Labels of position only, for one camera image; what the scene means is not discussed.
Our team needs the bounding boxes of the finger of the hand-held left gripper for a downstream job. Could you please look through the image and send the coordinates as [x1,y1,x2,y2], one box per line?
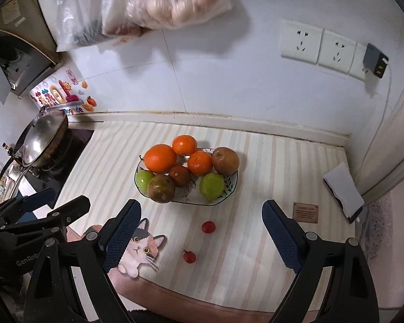
[7,188,57,215]
[47,196,91,226]

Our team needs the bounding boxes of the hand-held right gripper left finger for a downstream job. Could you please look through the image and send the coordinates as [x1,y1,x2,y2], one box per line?
[22,199,142,323]

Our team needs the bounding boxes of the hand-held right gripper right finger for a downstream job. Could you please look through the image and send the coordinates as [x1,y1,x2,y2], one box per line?
[262,199,380,323]

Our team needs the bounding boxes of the red green apple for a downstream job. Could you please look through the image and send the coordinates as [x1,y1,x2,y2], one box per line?
[147,174,176,204]

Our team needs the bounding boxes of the oval floral ceramic plate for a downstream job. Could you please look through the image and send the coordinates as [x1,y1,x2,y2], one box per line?
[135,148,239,206]

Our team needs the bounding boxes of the small brown apple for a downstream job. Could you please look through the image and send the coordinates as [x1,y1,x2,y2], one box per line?
[169,165,192,188]

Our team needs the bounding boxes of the large orange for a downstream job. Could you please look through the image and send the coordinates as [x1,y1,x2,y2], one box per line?
[144,144,177,173]

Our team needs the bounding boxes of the large reddish brown apple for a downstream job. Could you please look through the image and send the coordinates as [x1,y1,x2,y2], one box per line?
[211,147,240,176]

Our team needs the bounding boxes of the small tangerine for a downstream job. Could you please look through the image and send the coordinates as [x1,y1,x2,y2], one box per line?
[187,151,213,177]
[172,135,198,156]

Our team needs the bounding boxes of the cat shaped mat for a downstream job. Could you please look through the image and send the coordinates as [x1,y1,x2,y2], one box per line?
[117,219,167,278]

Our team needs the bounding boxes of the brown label patch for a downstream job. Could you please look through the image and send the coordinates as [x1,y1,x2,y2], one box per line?
[293,202,319,223]

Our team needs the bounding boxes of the striped tablecloth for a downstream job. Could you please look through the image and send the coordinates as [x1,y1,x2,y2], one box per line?
[54,119,357,323]

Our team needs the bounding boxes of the black glass gas stove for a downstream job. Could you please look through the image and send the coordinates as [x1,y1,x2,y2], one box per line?
[18,129,95,192]

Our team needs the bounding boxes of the black wok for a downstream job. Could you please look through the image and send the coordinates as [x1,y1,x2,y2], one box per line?
[0,106,69,182]

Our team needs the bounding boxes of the metal wok lid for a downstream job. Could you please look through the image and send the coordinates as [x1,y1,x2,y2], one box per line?
[20,111,66,167]

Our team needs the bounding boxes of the power bank with white cloth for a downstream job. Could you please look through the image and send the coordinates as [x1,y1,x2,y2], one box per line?
[323,162,365,224]

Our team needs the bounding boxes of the white paper sheet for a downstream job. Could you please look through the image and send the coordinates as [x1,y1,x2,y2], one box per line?
[323,162,365,217]

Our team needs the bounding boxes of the person's dark fleece clothing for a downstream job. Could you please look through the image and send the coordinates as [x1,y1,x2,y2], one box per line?
[128,308,203,323]

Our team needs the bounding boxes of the patterned glass door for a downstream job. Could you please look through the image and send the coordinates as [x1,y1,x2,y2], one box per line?
[355,188,399,276]

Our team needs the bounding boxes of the black range hood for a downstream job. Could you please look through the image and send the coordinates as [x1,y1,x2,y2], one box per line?
[0,0,63,105]

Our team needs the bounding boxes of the plastic bag with dark contents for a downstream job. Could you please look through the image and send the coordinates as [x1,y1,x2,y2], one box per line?
[55,0,122,52]

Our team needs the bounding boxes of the plastic bag with peaches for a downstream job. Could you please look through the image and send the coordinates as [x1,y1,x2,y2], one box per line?
[101,0,234,37]

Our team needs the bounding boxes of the colourful wall sticker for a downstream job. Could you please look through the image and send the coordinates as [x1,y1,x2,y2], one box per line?
[30,79,83,108]

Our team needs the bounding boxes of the black wall charger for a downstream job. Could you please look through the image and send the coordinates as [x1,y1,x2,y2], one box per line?
[362,43,389,78]

